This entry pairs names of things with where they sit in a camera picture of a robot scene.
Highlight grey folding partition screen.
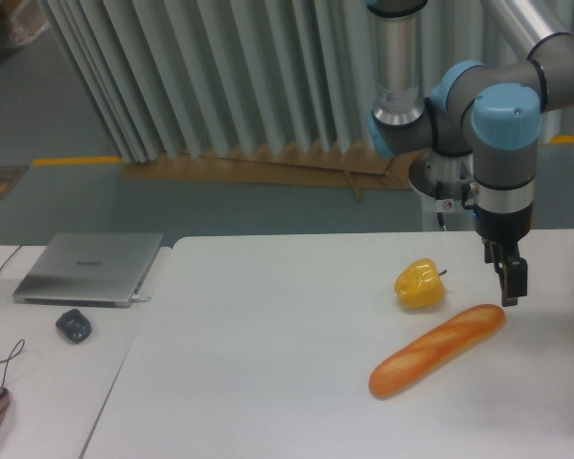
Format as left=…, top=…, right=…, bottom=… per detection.
left=37, top=0, right=574, bottom=162

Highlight silver closed laptop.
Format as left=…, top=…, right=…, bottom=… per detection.
left=13, top=232, right=163, bottom=307

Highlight yellow bell pepper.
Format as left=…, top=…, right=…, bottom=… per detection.
left=394, top=258, right=446, bottom=310

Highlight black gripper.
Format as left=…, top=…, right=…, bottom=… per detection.
left=473, top=204, right=534, bottom=306

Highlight white laptop charging cable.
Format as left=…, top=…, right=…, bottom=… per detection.
left=132, top=246, right=169, bottom=303

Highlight black earbuds case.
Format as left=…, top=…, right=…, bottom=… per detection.
left=55, top=309, right=93, bottom=344

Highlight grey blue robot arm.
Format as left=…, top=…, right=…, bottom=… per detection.
left=365, top=1, right=574, bottom=306

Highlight orange baguette bread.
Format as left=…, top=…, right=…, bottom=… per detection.
left=368, top=304, right=506, bottom=399

